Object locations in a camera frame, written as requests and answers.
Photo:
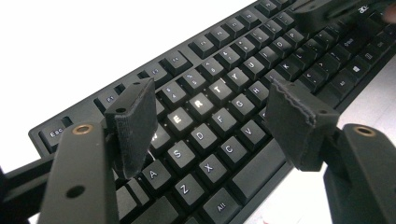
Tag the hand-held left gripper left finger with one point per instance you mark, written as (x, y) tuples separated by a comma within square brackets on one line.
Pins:
[(134, 124)]

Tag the white board sheet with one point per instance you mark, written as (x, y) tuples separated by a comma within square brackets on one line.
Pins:
[(62, 46)]

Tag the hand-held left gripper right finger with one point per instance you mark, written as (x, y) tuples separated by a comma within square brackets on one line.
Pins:
[(299, 130)]

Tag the black computer keyboard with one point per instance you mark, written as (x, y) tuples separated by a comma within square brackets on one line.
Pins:
[(218, 124)]

